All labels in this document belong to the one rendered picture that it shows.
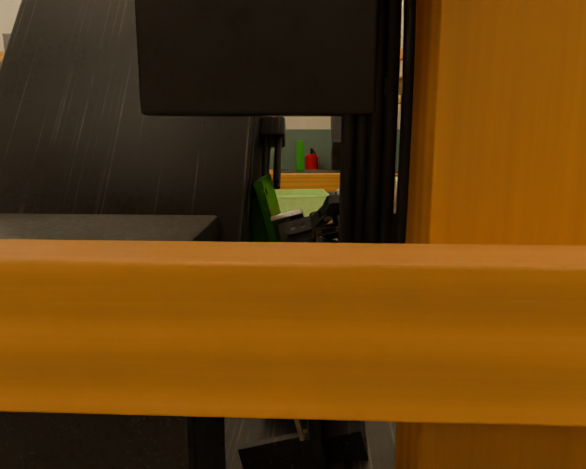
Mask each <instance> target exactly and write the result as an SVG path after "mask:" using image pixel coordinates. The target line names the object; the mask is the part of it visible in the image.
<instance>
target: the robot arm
mask: <svg viewBox="0 0 586 469"><path fill-rule="evenodd" d="M397 182H398V177H395V179H394V201H393V213H394V214H395V213H396V199H397ZM331 220H332V221H333V223H330V224H328V223H329V222H330V221H331ZM278 228H279V233H280V238H281V242H303V243H304V242H306V243H339V242H340V189H338V190H336V191H335V192H334V193H333V194H330V195H328V196H327V197H326V200H325V202H324V204H323V205H322V206H321V207H320V208H319V209H318V210H317V211H314V212H311V213H310V215H309V216H308V217H304V218H300V219H296V220H293V221H287V222H283V223H280V224H279V225H278ZM317 235H318V236H317ZM316 236H317V237H316ZM334 238H338V240H334Z"/></svg>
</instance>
